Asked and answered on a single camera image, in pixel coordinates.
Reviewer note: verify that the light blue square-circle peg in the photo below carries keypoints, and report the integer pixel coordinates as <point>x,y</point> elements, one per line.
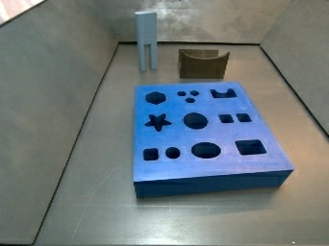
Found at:
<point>146,38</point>

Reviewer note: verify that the blue foam shape board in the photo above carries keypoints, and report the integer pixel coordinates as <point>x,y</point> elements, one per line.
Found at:
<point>202,141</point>

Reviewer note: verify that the black curved bracket stand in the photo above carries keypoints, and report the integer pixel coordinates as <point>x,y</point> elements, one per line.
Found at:
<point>201,63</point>

